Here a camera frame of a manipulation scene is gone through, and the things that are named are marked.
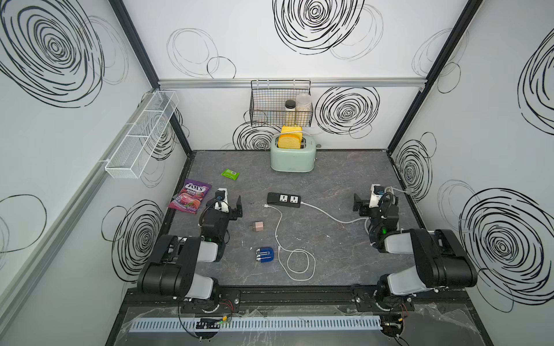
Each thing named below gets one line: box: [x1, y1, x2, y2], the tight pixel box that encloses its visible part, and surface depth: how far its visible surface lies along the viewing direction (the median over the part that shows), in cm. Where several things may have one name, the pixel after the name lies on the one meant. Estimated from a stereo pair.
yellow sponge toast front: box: [277, 134, 301, 150], surface depth 99 cm
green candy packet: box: [220, 167, 241, 181], surface depth 111 cm
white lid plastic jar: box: [295, 92, 313, 127], surface depth 86 cm
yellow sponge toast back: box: [281, 125, 303, 138], surface depth 104 cm
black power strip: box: [266, 191, 302, 209], surface depth 99 cm
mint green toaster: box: [269, 135, 318, 173], surface depth 109 cm
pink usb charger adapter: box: [252, 220, 265, 233], surface depth 91 cm
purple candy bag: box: [167, 178, 213, 215], surface depth 101 cm
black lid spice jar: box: [284, 99, 297, 127], surface depth 87 cm
